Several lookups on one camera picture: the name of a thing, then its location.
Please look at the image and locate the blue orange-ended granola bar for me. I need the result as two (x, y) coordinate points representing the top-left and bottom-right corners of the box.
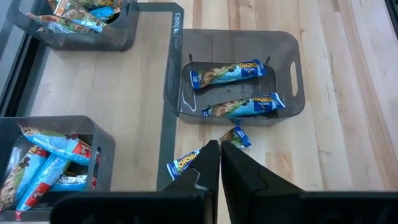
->
(52, 0), (108, 34)

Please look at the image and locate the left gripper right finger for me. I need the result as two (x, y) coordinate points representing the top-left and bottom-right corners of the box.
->
(220, 141), (302, 224)

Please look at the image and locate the green and blue granola bar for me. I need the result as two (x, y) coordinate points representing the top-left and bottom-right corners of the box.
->
(0, 145), (50, 213)

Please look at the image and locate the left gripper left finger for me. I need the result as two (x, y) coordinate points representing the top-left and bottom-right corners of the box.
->
(162, 139), (220, 191)

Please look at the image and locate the white patterned snack bag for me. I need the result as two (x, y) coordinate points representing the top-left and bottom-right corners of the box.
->
(27, 12), (94, 34)

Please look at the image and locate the light blue granola bar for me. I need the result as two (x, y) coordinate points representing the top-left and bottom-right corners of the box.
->
(89, 6), (121, 22)
(51, 173), (98, 192)

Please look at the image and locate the dark blue Chewy bar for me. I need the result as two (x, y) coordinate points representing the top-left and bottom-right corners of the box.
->
(189, 58), (268, 90)
(201, 92), (286, 118)
(166, 125), (252, 181)

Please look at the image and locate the translucent dark-bordered baking mat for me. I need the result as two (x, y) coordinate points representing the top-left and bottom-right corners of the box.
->
(15, 2), (185, 192)

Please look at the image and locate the grey translucent plastic bin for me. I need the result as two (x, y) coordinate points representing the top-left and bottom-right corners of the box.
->
(163, 28), (306, 127)
(6, 0), (141, 52)
(0, 114), (116, 222)

